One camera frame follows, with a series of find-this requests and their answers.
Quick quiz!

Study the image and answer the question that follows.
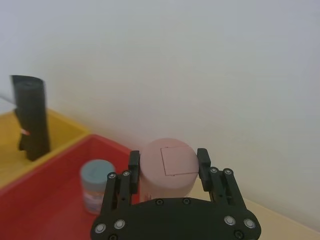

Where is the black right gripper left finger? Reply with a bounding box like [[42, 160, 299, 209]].
[[99, 150, 141, 217]]

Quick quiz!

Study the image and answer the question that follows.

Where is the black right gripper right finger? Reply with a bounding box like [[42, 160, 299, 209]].
[[196, 147, 249, 211]]

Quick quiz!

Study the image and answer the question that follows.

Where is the pink-lidded round container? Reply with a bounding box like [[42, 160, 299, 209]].
[[138, 137, 200, 203]]

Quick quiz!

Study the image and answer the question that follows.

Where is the small jar with blue lid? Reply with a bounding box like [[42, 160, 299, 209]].
[[79, 159, 117, 215]]

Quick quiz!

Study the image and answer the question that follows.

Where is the yellow plastic bin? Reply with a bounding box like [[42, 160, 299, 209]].
[[0, 107, 92, 191]]

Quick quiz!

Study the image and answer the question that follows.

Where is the red plastic bin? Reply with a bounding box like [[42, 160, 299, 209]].
[[0, 133, 141, 240]]

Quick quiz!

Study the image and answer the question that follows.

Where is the black rolled sheet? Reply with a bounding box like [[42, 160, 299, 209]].
[[9, 74, 51, 162]]

